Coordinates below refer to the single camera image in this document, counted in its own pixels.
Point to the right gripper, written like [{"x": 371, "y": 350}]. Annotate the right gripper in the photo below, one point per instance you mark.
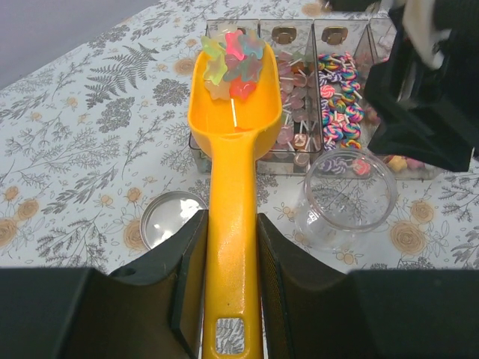
[{"x": 434, "y": 65}]

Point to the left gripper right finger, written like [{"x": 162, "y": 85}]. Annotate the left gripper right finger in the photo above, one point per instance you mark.
[{"x": 314, "y": 311}]

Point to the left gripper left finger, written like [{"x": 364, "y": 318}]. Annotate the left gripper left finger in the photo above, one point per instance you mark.
[{"x": 149, "y": 308}]

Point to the clear plastic jar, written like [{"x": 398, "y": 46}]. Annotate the clear plastic jar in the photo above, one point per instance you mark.
[{"x": 346, "y": 194}]

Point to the silver round jar lid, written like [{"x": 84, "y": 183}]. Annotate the silver round jar lid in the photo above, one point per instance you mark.
[{"x": 166, "y": 214}]

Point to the clear compartment candy box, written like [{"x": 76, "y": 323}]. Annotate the clear compartment candy box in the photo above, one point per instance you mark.
[{"x": 302, "y": 43}]

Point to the yellow plastic scoop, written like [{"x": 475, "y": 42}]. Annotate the yellow plastic scoop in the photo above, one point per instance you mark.
[{"x": 234, "y": 135}]

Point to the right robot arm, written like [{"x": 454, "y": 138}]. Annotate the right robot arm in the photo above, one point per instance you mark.
[{"x": 426, "y": 93}]

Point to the floral patterned table mat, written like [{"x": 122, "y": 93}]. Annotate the floral patterned table mat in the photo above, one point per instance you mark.
[{"x": 90, "y": 139}]

